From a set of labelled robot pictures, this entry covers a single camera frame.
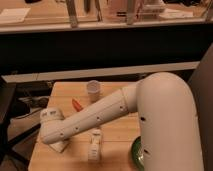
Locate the white paper sheet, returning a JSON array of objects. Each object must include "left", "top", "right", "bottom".
[{"left": 0, "top": 8, "right": 30, "bottom": 24}]

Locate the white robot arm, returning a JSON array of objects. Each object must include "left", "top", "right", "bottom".
[{"left": 40, "top": 72, "right": 204, "bottom": 171}]

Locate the translucent plastic cup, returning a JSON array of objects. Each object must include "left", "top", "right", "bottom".
[{"left": 86, "top": 80, "right": 101, "bottom": 102}]

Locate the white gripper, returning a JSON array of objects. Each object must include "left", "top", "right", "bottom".
[{"left": 40, "top": 107, "right": 64, "bottom": 129}]

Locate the green bowl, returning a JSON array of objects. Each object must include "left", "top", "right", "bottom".
[{"left": 130, "top": 137, "right": 144, "bottom": 171}]

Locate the white sponge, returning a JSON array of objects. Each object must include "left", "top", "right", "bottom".
[{"left": 50, "top": 140, "right": 69, "bottom": 153}]

